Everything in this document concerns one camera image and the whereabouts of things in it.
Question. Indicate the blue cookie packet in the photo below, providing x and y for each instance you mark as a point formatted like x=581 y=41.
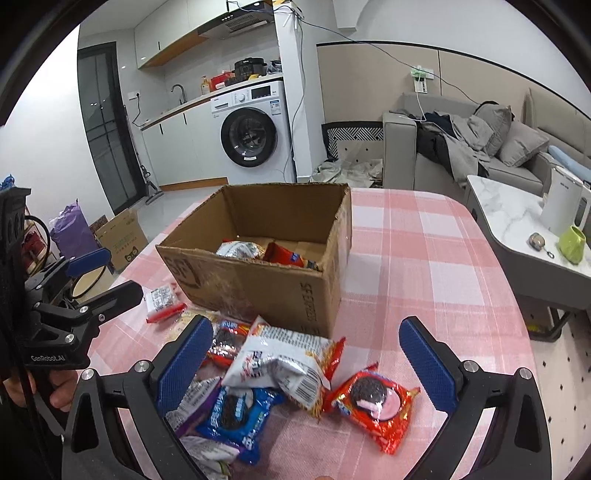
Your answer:
x=235 y=420

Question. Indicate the crumpled beige cloth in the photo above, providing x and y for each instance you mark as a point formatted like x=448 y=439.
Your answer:
x=341 y=173

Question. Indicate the large white snack bag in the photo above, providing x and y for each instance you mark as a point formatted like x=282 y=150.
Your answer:
x=277 y=364

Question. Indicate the purple white snack packet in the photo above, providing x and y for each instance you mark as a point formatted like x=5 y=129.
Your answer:
x=198 y=397

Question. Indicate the white electric kettle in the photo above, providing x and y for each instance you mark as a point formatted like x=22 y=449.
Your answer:
x=561 y=198

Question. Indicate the red pink-cream cookie packet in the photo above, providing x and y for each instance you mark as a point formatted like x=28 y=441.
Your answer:
x=374 y=406

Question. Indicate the wall outlet with green charger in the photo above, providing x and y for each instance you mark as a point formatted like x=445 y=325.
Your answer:
x=421 y=85

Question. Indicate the white kitchen counter cabinet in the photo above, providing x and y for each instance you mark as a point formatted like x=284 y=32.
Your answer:
x=184 y=147

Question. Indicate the black rice cooker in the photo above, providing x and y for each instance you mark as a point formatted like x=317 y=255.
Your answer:
x=249 y=68

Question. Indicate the light blue pillow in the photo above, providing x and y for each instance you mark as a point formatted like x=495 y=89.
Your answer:
x=568 y=158

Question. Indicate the steel range hood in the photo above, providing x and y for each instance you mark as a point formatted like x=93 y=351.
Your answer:
x=235 y=23

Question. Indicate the marble coffee table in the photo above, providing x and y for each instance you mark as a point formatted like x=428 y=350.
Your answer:
x=508 y=207

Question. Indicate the small red white packet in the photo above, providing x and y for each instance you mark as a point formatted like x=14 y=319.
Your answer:
x=161 y=300

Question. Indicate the kitchen faucet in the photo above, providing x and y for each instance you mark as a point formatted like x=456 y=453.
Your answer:
x=184 y=96

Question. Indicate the white crinkled snack packet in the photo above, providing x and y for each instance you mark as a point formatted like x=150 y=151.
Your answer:
x=203 y=454

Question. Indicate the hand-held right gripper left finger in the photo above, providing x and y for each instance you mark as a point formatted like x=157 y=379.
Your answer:
x=184 y=364

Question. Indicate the purple plastic bag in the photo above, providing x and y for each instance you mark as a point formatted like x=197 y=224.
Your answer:
x=74 y=230

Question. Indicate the dark glass door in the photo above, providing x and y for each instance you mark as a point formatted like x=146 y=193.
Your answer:
x=106 y=129

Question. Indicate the pale bread packet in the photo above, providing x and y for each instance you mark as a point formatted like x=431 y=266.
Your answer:
x=189 y=317

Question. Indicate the yellow bottle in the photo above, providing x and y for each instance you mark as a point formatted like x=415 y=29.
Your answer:
x=205 y=85

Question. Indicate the blue cloth item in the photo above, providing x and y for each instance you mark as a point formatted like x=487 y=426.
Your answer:
x=7 y=181

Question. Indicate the grey sofa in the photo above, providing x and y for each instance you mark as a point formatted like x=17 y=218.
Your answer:
x=401 y=152

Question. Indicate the white washing machine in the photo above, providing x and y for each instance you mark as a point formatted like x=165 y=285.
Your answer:
x=254 y=138

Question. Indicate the green mug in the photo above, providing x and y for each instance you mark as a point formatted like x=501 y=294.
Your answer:
x=572 y=242

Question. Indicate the white wall cabinets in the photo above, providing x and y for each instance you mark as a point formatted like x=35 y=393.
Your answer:
x=161 y=37

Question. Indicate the stick vacuum cleaner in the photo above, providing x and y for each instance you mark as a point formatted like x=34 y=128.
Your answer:
x=150 y=191

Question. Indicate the silver snack packet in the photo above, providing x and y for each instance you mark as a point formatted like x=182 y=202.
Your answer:
x=238 y=249

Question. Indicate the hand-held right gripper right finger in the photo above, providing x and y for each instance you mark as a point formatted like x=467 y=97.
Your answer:
x=427 y=364

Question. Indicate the person's left hand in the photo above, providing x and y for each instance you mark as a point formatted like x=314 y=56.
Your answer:
x=64 y=385

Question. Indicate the red box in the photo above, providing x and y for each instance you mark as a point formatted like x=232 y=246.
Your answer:
x=224 y=81

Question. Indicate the black jacket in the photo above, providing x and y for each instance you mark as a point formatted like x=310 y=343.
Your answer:
x=434 y=138

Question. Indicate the pink checked tablecloth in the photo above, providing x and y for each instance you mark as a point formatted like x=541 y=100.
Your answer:
x=415 y=258

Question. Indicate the round beige stool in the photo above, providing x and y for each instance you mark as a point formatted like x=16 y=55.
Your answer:
x=90 y=285

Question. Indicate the grey coat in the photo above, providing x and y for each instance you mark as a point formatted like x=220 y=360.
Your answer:
x=464 y=147

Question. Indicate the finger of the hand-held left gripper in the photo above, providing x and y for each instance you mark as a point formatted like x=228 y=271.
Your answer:
x=87 y=263
x=115 y=295

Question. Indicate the brown cardboard box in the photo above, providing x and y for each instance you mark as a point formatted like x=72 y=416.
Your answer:
x=258 y=295

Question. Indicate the grey cushion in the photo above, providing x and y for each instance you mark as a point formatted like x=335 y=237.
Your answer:
x=524 y=143
x=498 y=124

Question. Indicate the printed cardboard floor box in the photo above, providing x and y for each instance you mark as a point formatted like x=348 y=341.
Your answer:
x=122 y=240

